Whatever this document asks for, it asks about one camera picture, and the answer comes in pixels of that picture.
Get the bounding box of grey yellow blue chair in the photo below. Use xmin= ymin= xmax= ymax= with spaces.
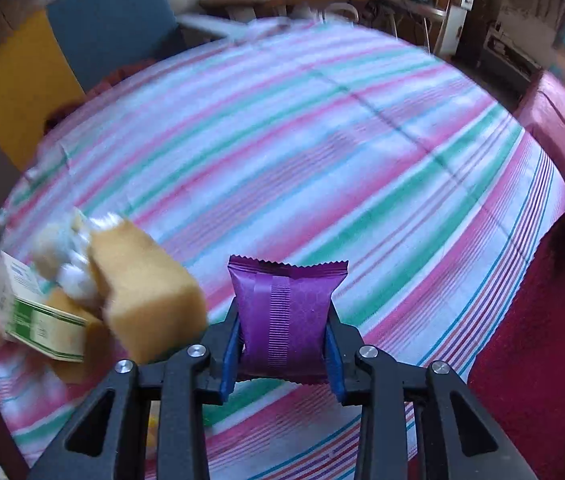
xmin=0 ymin=0 xmax=223 ymax=171

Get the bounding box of white plastic bag ball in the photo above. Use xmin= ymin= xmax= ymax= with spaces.
xmin=57 ymin=260 xmax=100 ymax=308

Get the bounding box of white stool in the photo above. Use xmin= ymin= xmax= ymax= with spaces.
xmin=323 ymin=2 xmax=398 ymax=36

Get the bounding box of cluttered wooden side desk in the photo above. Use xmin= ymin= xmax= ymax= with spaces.
xmin=377 ymin=0 xmax=463 ymax=56

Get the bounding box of purple snack packet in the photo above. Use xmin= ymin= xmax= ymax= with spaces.
xmin=227 ymin=255 xmax=350 ymax=385

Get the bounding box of green and white carton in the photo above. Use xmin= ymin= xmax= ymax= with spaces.
xmin=0 ymin=252 xmax=88 ymax=363

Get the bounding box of white shelf unit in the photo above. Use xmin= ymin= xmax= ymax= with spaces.
xmin=483 ymin=20 xmax=543 ymax=93

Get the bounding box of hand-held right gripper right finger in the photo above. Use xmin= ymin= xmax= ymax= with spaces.
xmin=325 ymin=305 xmax=538 ymax=480

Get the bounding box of pink bed cover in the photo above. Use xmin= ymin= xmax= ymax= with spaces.
xmin=517 ymin=70 xmax=565 ymax=211

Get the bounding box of beige sock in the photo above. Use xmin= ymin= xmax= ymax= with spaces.
xmin=32 ymin=210 xmax=88 ymax=276

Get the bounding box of striped bed sheet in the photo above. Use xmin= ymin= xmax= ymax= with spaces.
xmin=0 ymin=17 xmax=565 ymax=480

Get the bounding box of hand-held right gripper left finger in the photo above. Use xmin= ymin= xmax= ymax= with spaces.
xmin=27 ymin=297 xmax=243 ymax=480

